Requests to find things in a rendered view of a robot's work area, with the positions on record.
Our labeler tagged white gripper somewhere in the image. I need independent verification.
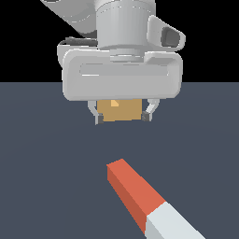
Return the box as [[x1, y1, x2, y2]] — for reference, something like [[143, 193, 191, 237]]
[[57, 41, 184, 126]]

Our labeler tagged tan box with hole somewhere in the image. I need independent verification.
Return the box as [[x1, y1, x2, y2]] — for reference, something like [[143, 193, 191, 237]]
[[96, 98, 143, 123]]

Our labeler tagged red and white peg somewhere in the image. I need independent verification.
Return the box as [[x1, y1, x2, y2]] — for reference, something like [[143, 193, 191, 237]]
[[105, 158, 207, 239]]

